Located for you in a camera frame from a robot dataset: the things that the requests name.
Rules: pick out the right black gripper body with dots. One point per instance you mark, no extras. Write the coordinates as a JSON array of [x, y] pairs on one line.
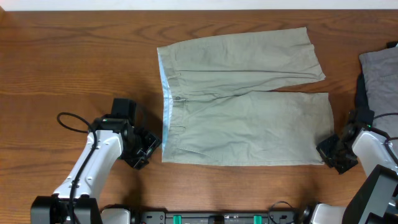
[[337, 154]]

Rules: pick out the khaki green shorts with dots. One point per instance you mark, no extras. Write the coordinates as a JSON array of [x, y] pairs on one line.
[[226, 104]]

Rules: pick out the grey folded garment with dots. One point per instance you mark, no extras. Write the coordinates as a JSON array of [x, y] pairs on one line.
[[386, 122]]

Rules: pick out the dark folded cloth pile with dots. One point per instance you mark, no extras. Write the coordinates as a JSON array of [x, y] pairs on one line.
[[362, 96]]

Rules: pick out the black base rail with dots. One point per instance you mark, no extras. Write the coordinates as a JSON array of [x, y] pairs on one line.
[[160, 217]]

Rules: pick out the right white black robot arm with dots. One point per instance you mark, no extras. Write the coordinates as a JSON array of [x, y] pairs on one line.
[[360, 143]]

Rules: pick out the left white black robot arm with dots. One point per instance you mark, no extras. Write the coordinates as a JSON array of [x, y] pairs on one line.
[[109, 138]]

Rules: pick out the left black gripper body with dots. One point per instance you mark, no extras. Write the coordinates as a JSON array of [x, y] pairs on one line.
[[142, 147]]

